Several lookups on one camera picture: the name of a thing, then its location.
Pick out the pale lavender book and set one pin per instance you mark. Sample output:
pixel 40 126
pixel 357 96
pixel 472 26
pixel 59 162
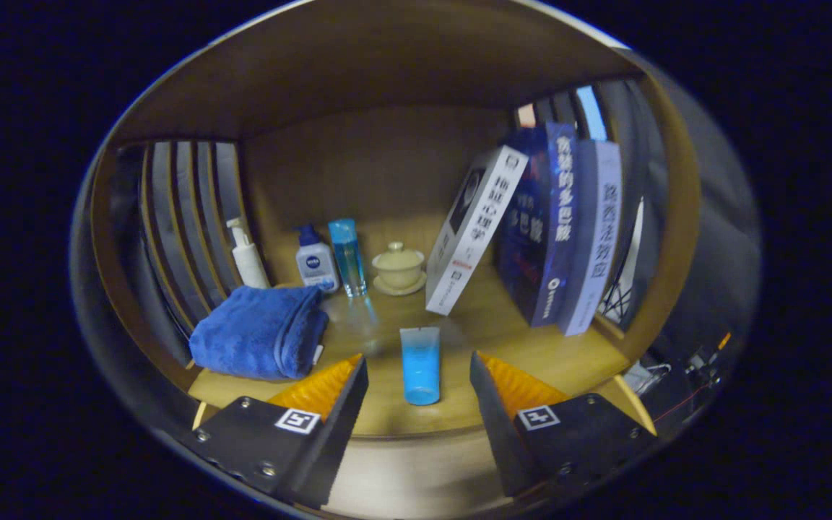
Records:
pixel 596 238

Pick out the orange black device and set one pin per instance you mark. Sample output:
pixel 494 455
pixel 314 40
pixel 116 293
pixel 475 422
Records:
pixel 705 357

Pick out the white book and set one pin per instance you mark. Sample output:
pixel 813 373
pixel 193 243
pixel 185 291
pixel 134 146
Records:
pixel 470 238

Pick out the dark blue book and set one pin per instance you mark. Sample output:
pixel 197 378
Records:
pixel 553 231

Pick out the wooden cabinet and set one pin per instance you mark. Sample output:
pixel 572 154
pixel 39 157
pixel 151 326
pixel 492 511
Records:
pixel 358 65

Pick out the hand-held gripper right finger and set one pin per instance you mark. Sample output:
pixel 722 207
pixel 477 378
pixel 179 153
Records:
pixel 499 433

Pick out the beige lidded teacup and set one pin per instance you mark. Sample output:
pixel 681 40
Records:
pixel 398 269

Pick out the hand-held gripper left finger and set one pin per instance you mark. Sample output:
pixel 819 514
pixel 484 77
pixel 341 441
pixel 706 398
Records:
pixel 340 433

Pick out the clear blue bottle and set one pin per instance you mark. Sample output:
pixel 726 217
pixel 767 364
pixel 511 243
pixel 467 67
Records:
pixel 349 263

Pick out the wooden countertop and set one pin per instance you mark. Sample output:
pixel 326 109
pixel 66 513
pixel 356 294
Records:
pixel 481 325

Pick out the white bottle blue cap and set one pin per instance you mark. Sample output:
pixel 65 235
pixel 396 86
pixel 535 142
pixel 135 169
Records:
pixel 316 267

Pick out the blue folded towel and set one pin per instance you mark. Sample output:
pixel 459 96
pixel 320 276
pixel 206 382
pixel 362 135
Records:
pixel 257 332

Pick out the black tripod stand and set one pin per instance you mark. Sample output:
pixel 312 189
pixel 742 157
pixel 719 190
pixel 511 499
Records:
pixel 614 303

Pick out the light blue squeeze tube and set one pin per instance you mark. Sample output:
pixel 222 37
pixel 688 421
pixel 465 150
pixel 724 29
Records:
pixel 420 368

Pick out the white pump bottle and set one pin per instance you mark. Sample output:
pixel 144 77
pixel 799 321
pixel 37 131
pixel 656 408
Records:
pixel 250 263

